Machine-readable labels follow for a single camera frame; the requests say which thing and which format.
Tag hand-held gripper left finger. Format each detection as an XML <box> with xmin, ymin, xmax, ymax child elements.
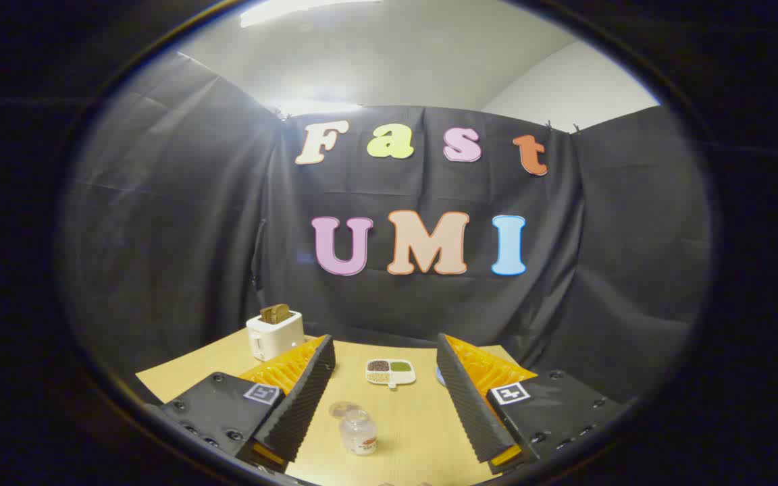
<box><xmin>159</xmin><ymin>334</ymin><xmax>337</xmax><ymax>473</ymax></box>

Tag ceiling light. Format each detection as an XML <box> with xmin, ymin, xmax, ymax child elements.
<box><xmin>239</xmin><ymin>0</ymin><xmax>383</xmax><ymax>28</ymax></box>

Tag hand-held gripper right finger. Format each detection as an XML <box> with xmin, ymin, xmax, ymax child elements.
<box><xmin>435</xmin><ymin>332</ymin><xmax>626</xmax><ymax>475</ymax></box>

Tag wooden table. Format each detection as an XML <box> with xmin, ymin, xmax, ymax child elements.
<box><xmin>135</xmin><ymin>329</ymin><xmax>538</xmax><ymax>486</ymax></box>

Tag white divided bean dish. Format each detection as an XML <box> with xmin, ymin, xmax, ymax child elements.
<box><xmin>365</xmin><ymin>358</ymin><xmax>417</xmax><ymax>389</ymax></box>

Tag white toaster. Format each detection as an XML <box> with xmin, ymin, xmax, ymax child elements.
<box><xmin>246</xmin><ymin>310</ymin><xmax>305</xmax><ymax>362</ymax></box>

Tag clear plastic juice bottle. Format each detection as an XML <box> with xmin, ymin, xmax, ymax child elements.
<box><xmin>340</xmin><ymin>409</ymin><xmax>378</xmax><ymax>456</ymax></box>

